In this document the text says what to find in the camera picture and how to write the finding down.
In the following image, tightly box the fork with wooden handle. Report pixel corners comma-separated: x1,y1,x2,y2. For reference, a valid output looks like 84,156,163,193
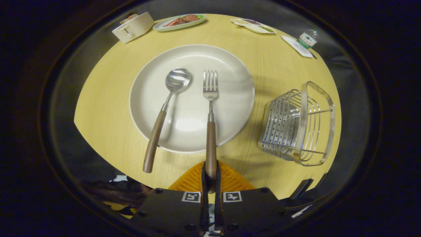
203,70,219,194

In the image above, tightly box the spoon with wooden handle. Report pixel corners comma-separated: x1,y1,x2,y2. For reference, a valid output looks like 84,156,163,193
142,68,192,173

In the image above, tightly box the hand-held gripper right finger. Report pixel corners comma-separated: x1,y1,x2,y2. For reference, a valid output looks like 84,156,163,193
214,160,296,237

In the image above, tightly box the metal wire cutlery basket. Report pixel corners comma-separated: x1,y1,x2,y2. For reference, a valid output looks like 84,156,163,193
258,81,335,167

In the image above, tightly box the white divided tray with food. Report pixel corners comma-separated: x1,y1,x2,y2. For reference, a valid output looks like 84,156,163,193
230,18,277,35

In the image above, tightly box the large white round plate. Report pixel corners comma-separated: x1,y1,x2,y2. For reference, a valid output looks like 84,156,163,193
129,44,256,154

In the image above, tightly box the plastic water bottle green label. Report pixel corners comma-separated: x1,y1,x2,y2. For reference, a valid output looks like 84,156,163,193
296,29,319,50

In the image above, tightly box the white rectangular box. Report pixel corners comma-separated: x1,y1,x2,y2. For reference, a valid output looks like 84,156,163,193
112,12,155,44

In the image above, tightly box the oval plate with food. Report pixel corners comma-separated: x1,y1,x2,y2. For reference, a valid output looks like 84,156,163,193
153,13,207,32

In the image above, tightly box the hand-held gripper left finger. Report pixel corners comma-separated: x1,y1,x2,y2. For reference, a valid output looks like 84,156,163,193
132,161,210,237

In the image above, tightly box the white flat coaster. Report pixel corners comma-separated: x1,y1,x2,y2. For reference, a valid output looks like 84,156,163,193
281,35,314,59

